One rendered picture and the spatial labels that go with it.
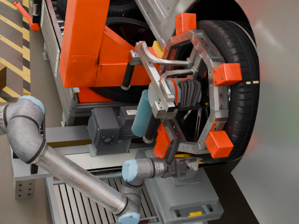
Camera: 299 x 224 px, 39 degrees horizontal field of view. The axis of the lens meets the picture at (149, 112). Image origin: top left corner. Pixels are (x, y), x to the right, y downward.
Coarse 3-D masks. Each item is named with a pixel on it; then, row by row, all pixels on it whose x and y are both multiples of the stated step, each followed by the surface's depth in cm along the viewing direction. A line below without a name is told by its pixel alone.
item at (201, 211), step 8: (144, 152) 257; (152, 184) 241; (152, 192) 238; (160, 192) 238; (152, 200) 238; (160, 200) 234; (160, 208) 229; (184, 208) 234; (192, 208) 236; (200, 208) 237; (208, 208) 235; (216, 208) 240; (160, 216) 229; (168, 216) 228; (176, 216) 227; (184, 216) 230; (192, 216) 229; (200, 216) 232; (208, 216) 235; (216, 216) 239
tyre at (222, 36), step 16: (208, 32) 185; (224, 32) 176; (240, 32) 178; (224, 48) 175; (240, 48) 171; (240, 64) 168; (256, 64) 172; (256, 80) 169; (240, 96) 167; (256, 96) 169; (240, 112) 168; (256, 112) 171; (240, 128) 171; (240, 144) 178; (208, 160) 192; (224, 160) 190
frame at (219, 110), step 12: (180, 36) 192; (192, 36) 181; (204, 36) 181; (168, 48) 204; (180, 48) 205; (204, 48) 174; (204, 60) 174; (216, 60) 169; (216, 96) 169; (216, 108) 169; (168, 120) 212; (216, 120) 170; (168, 132) 209; (180, 132) 208; (204, 132) 177; (180, 144) 198; (192, 144) 187; (204, 144) 179
